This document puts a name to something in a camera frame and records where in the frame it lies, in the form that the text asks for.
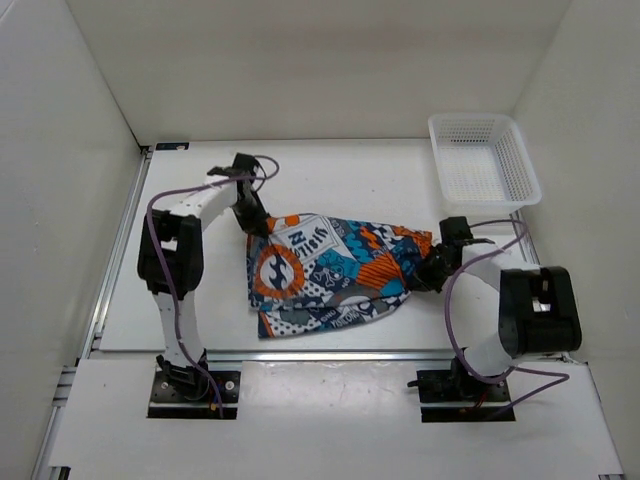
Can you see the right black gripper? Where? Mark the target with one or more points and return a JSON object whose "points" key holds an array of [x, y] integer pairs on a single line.
{"points": [[423, 278]]}

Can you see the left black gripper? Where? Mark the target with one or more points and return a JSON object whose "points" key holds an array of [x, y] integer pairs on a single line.
{"points": [[258, 225]]}

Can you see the colourful patterned shorts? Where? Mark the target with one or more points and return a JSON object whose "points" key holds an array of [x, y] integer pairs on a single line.
{"points": [[315, 273]]}

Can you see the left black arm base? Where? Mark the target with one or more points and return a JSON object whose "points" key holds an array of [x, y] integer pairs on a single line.
{"points": [[187, 394]]}

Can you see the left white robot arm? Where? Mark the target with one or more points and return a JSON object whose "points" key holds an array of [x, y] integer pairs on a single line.
{"points": [[171, 253]]}

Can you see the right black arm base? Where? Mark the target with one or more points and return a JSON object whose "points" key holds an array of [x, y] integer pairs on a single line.
{"points": [[443, 399]]}

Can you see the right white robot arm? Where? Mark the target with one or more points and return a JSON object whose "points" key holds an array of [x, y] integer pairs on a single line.
{"points": [[537, 312]]}

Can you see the small dark label sticker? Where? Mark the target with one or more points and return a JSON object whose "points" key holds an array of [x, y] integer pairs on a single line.
{"points": [[172, 146]]}

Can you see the white plastic mesh basket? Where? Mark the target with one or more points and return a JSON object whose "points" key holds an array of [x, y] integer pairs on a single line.
{"points": [[482, 164]]}

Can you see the aluminium front rail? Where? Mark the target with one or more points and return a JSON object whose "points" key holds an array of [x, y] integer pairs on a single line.
{"points": [[311, 355]]}

